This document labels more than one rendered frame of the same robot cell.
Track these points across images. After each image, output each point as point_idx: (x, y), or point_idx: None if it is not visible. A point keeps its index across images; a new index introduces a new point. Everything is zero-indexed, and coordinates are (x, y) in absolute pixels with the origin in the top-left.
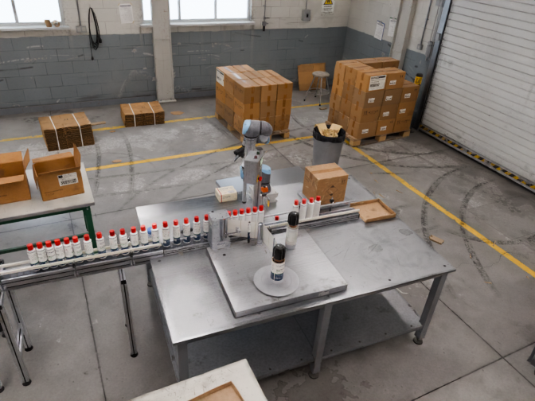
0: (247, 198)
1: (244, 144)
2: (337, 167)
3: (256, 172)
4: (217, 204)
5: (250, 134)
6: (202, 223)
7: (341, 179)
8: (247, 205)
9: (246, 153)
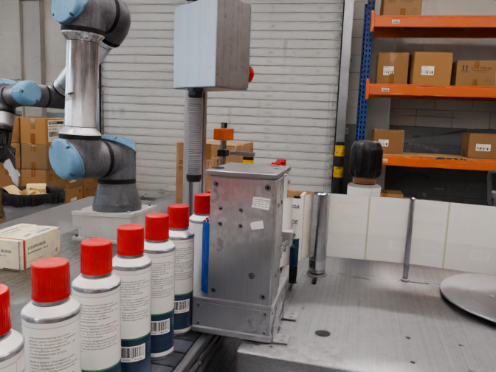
0: None
1: (2, 119)
2: (219, 140)
3: (249, 42)
4: (23, 276)
5: (94, 20)
6: None
7: (249, 150)
8: None
9: (80, 88)
